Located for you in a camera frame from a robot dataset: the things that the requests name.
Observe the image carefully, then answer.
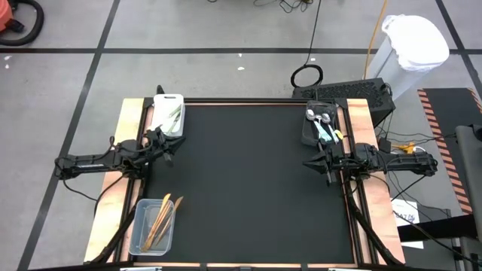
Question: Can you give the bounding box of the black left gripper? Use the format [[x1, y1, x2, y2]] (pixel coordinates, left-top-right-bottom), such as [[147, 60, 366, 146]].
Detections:
[[142, 126, 187, 168]]

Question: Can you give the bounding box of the black mesh bin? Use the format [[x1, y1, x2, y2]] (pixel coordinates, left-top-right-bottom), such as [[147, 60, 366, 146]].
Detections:
[[300, 100, 338, 148]]

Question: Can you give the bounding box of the black orange striped mat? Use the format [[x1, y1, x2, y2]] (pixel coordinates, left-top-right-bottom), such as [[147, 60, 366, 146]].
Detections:
[[416, 87, 482, 215]]

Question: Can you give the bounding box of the black frame strut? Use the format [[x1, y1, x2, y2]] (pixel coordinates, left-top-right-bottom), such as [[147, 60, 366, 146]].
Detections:
[[90, 202, 139, 264], [348, 180, 404, 266]]

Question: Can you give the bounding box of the clear plastic container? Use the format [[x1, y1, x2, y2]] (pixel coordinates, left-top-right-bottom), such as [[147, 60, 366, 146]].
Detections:
[[128, 197, 176, 257]]

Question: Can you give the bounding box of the grey panel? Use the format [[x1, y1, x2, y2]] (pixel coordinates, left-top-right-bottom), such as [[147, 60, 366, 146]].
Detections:
[[455, 123, 482, 242]]

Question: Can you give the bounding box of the wooden table board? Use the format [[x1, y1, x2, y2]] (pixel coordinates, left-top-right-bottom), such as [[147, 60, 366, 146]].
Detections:
[[345, 98, 407, 265], [83, 98, 147, 263]]

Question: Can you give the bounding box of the black bar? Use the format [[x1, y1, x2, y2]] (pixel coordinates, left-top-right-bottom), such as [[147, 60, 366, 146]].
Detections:
[[397, 213, 480, 242]]

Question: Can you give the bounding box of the white paper sheet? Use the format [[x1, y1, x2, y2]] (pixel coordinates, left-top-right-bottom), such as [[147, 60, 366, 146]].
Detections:
[[389, 197, 425, 251]]

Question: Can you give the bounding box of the yellow cable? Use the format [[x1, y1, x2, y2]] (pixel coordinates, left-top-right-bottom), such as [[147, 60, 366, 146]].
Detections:
[[361, 0, 389, 81]]

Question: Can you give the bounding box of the black perforated computer case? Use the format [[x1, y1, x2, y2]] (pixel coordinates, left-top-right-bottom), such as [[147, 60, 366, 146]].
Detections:
[[291, 78, 397, 128]]

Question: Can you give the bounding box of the black vacuum hose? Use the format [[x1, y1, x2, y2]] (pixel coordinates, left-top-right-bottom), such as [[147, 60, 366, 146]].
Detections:
[[0, 0, 45, 47]]

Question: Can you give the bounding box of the orange vacuum cleaner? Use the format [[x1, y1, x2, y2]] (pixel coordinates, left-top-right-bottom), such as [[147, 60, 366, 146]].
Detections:
[[0, 0, 19, 33]]

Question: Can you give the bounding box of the wooden utensil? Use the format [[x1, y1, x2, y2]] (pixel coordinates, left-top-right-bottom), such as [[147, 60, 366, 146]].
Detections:
[[150, 210, 175, 244], [139, 205, 172, 252]]

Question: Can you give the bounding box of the yellow plug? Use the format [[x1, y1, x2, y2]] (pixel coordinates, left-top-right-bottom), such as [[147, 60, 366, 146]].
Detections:
[[391, 142, 417, 155]]

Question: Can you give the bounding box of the trash can with white bag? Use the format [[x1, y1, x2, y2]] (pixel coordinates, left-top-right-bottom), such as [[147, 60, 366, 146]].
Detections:
[[365, 14, 451, 101]]

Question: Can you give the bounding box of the black cable with coil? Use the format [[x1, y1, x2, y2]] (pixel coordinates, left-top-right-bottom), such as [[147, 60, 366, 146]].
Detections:
[[289, 0, 325, 89]]

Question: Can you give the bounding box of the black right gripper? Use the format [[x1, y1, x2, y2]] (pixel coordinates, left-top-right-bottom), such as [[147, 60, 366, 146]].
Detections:
[[302, 144, 359, 187]]

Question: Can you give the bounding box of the white plastic bin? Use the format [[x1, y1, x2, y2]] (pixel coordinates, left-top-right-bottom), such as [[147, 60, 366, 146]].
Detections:
[[148, 93, 186, 139]]

